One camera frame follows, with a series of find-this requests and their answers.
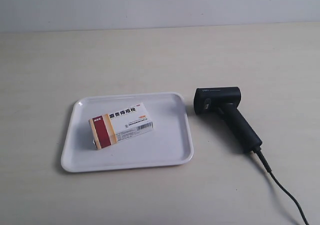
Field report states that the white red medicine box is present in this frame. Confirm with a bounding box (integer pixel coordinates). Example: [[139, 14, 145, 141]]
[[89, 102, 154, 150]]

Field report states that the black handheld barcode scanner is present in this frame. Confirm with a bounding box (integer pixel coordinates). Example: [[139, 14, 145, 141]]
[[193, 86, 262, 157]]

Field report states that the white plastic tray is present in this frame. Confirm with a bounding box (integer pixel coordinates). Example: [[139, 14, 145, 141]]
[[60, 92, 194, 173]]

